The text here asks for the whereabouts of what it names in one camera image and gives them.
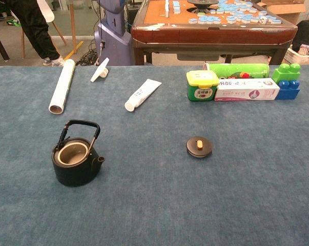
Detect black teapot lid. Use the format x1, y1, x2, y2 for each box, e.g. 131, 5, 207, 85
186, 136, 213, 159

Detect white pink toothpaste box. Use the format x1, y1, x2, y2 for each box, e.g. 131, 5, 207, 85
214, 77, 281, 102

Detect green chips can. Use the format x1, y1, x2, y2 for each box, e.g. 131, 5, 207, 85
202, 63, 271, 79

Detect white basket with items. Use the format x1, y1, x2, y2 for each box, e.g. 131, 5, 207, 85
283, 43, 309, 65

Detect cardboard box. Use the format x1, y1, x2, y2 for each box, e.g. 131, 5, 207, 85
256, 0, 309, 25

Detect green toy brick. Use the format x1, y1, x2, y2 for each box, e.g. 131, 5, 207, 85
272, 63, 301, 84

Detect black mahjong table centre disc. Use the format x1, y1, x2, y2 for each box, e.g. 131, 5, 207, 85
187, 0, 219, 14

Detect black cable bundle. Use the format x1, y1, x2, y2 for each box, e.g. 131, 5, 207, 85
76, 38, 101, 67

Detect black bag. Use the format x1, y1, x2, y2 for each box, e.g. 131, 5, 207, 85
292, 19, 309, 52

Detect green tub yellow lid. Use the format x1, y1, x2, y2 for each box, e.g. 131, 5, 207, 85
186, 70, 220, 102

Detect brown mahjong table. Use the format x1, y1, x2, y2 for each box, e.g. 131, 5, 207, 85
130, 0, 298, 66

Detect white paper roll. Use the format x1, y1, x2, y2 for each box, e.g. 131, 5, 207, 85
48, 58, 76, 114

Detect wooden post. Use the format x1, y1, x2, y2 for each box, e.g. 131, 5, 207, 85
69, 0, 78, 54

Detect white flat plastic hook plate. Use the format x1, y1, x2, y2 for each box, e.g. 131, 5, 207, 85
90, 57, 110, 83

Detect person in black trousers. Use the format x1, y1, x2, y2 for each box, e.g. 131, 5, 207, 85
9, 0, 65, 67

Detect blue table mat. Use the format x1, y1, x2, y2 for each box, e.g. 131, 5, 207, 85
0, 65, 309, 246

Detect blue toy brick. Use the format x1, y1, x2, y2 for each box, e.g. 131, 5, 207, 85
275, 79, 301, 100

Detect white chair wooden legs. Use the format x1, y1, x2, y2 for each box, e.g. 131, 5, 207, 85
10, 0, 68, 59

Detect white toothpaste tube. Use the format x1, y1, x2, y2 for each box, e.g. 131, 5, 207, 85
124, 78, 162, 112

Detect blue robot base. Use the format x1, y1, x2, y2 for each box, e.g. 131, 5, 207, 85
94, 0, 134, 66

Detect black round container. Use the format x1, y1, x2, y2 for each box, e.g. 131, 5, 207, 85
51, 119, 106, 188

